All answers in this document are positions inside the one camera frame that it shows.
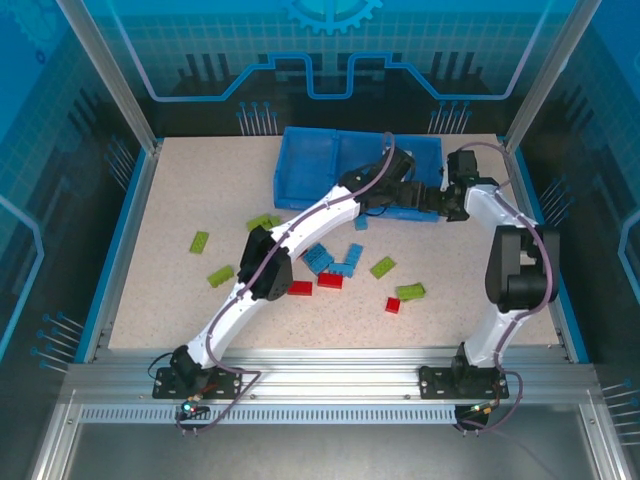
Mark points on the small blue lego brick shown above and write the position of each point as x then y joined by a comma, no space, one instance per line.
361,223

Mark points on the small red lego brick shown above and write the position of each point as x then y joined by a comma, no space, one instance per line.
393,305

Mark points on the blue three-compartment plastic bin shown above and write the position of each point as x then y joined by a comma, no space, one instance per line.
305,165

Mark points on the small lime green lego brick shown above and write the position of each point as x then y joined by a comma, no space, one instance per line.
275,220

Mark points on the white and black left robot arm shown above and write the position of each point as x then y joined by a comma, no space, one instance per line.
325,222

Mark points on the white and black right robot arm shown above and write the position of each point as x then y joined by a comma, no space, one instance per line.
487,207

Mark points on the small connector with green light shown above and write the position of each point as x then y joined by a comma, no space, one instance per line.
189,408
480,409

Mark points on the grey metal sheet shelf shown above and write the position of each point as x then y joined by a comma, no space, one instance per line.
325,455

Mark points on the aluminium upright post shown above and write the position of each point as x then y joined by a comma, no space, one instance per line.
112,75
546,75

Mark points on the aluminium table side rail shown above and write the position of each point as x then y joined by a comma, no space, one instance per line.
567,340
125,240

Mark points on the aluminium front frame rail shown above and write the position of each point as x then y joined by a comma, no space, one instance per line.
325,375

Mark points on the aluminium frame rail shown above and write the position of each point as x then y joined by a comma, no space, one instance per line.
602,440
325,375
56,440

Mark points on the aluminium lower frame rail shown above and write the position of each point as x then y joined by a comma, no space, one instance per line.
56,440
602,440

